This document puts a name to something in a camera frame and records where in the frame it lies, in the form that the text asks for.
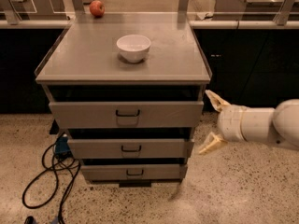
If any grey drawer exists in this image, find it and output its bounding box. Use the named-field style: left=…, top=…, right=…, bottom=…
left=67, top=139, right=194, bottom=159
left=81, top=164, right=188, bottom=181
left=50, top=102, right=204, bottom=129

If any grey middle drawer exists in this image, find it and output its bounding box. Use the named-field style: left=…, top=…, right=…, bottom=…
left=67, top=139, right=194, bottom=159

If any red apple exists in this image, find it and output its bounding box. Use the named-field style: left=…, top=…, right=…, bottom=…
left=89, top=0, right=105, bottom=17

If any grey drawer cabinet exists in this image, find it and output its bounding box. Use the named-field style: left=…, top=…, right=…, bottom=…
left=36, top=12, right=211, bottom=184

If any blue power box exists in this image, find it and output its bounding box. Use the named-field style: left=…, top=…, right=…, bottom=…
left=54, top=134, right=70, bottom=156

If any black floor cable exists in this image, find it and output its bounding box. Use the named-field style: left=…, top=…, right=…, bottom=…
left=21, top=140, right=82, bottom=224

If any grey counter at right back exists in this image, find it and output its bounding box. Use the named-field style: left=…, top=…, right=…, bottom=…
left=213, top=0, right=284, bottom=21

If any white horizontal rail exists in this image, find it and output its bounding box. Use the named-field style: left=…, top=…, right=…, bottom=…
left=0, top=20, right=299, bottom=30

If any grey bottom drawer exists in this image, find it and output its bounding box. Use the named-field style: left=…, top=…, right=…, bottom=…
left=81, top=164, right=188, bottom=181

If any grey counter at left back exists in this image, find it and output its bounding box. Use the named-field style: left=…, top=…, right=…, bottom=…
left=0, top=0, right=66, bottom=21

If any grey top drawer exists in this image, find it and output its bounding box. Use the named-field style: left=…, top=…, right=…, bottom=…
left=50, top=102, right=204, bottom=129

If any grey counter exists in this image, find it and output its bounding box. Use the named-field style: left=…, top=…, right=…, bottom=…
left=0, top=0, right=66, bottom=21
left=213, top=0, right=284, bottom=21

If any white ceramic bowl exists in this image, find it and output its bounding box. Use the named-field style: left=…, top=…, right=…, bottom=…
left=117, top=35, right=151, bottom=63

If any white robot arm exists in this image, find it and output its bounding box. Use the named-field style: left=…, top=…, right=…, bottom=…
left=199, top=90, right=299, bottom=155

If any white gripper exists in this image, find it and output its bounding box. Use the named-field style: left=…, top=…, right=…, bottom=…
left=199, top=90, right=248, bottom=155

